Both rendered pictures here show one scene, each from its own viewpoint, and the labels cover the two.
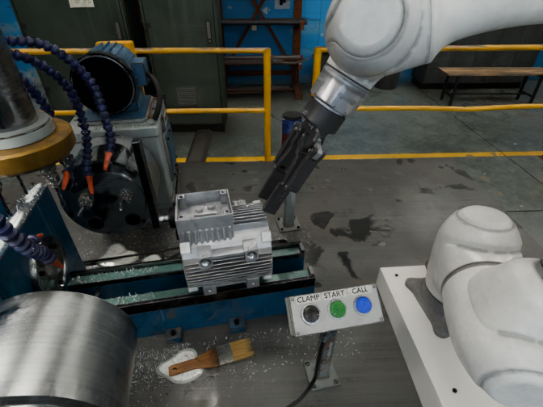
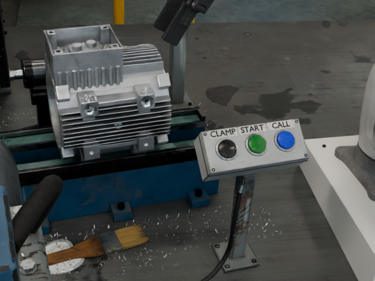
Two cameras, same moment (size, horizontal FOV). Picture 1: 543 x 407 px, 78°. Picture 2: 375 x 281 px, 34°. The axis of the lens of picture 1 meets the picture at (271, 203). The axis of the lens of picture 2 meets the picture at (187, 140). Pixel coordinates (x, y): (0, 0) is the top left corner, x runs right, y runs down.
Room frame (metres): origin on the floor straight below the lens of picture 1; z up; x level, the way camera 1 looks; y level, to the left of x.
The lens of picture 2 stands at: (-0.38, 0.11, 1.61)
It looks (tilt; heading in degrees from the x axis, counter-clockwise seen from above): 35 degrees down; 351
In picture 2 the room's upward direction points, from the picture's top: 4 degrees clockwise
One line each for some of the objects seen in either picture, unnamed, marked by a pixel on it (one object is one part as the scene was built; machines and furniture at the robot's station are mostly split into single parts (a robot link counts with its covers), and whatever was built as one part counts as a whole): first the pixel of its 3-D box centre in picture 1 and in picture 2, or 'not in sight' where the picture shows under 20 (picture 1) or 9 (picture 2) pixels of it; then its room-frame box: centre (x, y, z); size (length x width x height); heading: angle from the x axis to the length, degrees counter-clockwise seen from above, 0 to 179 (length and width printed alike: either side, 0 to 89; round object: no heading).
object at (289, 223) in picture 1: (289, 175); (178, 27); (0.95, -0.06, 1.01); 0.08 x 0.08 x 0.42; 11
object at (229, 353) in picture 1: (212, 358); (94, 246); (0.44, 0.14, 0.80); 0.21 x 0.05 x 0.01; 109
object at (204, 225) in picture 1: (204, 216); (83, 57); (0.61, 0.15, 1.11); 0.12 x 0.11 x 0.07; 102
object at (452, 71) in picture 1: (490, 86); not in sight; (4.62, -2.95, 0.22); 1.40 x 0.33 x 0.43; 90
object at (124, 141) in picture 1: (116, 178); not in sight; (0.88, 0.47, 1.04); 0.41 x 0.25 x 0.25; 11
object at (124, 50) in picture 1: (132, 107); not in sight; (1.18, 0.50, 1.16); 0.33 x 0.26 x 0.42; 11
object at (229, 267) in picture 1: (225, 244); (106, 100); (0.61, 0.11, 1.01); 0.20 x 0.19 x 0.19; 102
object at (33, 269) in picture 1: (51, 267); not in sight; (0.54, 0.50, 1.02); 0.15 x 0.02 x 0.15; 11
